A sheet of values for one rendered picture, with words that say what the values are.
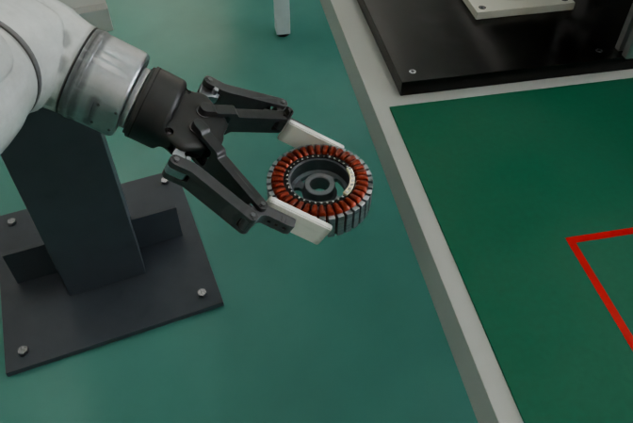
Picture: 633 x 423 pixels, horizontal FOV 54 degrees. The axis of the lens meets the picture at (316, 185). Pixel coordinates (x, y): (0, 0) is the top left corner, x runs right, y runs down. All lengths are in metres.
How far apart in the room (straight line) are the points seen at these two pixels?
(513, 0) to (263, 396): 0.91
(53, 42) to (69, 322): 1.04
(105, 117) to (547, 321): 0.45
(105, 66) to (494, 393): 0.44
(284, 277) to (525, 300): 0.98
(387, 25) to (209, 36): 1.50
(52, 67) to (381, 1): 0.54
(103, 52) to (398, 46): 0.42
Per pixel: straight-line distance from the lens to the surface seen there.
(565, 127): 0.82
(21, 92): 0.53
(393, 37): 0.90
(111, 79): 0.60
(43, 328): 1.57
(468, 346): 0.59
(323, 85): 2.09
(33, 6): 0.61
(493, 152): 0.76
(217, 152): 0.61
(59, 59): 0.60
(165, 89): 0.61
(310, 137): 0.69
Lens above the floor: 1.25
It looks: 46 degrees down
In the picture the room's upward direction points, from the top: straight up
